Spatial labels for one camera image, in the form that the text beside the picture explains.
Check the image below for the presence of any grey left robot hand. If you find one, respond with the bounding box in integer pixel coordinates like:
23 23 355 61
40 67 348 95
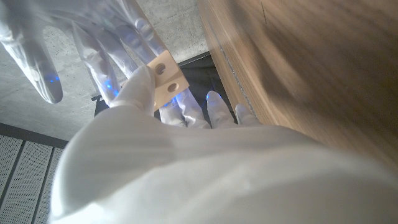
48 64 398 224

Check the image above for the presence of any wooden block with holes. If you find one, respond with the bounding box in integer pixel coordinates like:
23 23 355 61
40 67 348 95
146 49 190 111

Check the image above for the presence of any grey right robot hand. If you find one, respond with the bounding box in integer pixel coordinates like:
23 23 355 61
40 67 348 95
0 0 169 106

